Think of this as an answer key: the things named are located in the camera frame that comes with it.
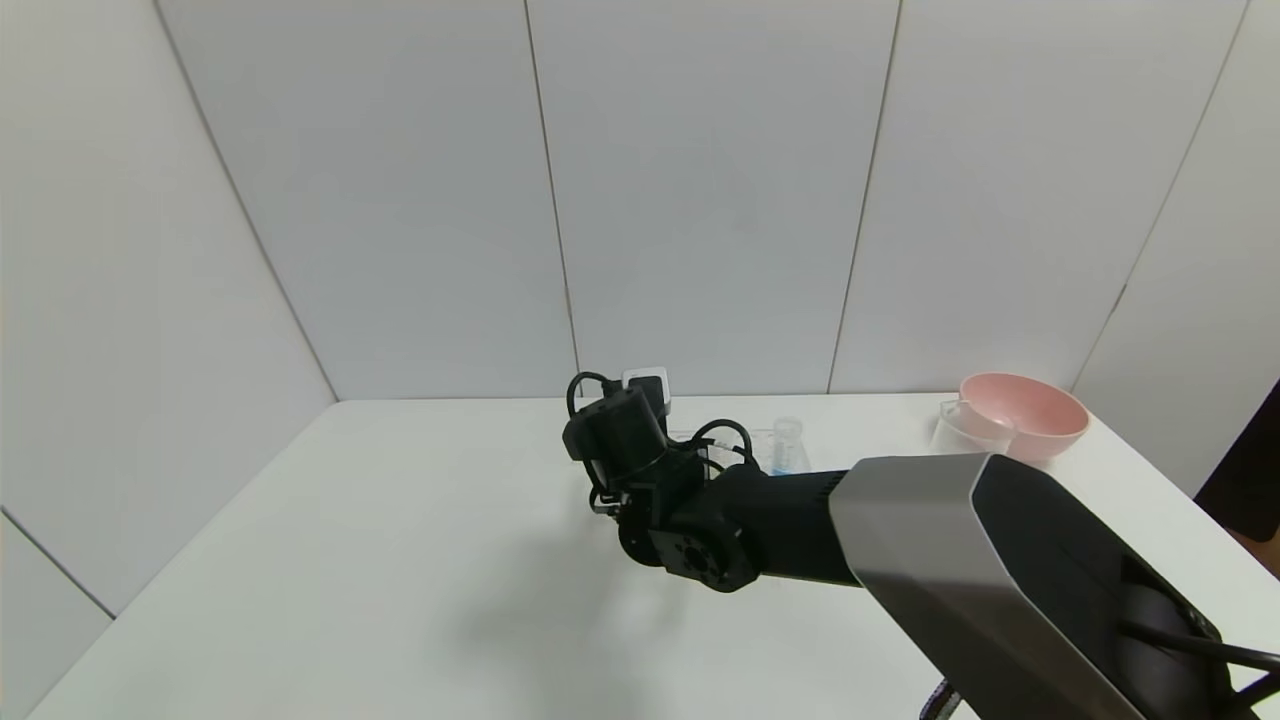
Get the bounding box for clear acrylic test tube rack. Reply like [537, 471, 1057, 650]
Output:
[570, 428, 813, 478]

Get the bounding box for blue pigment test tube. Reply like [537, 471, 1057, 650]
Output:
[772, 418, 807, 477]

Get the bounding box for clear glass beaker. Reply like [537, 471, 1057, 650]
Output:
[929, 400, 1017, 457]

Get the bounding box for pink bowl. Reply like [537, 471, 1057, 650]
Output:
[959, 373, 1091, 465]

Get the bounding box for dark furniture beside table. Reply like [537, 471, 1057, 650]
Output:
[1195, 380, 1280, 547]

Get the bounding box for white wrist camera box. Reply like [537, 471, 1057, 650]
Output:
[622, 367, 670, 418]

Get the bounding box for black camera cable loop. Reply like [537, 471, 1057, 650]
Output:
[566, 371, 613, 421]

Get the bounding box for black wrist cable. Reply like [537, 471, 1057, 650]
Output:
[690, 419, 757, 468]

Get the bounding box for braided black cable sleeve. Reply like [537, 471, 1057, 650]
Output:
[919, 678, 963, 720]

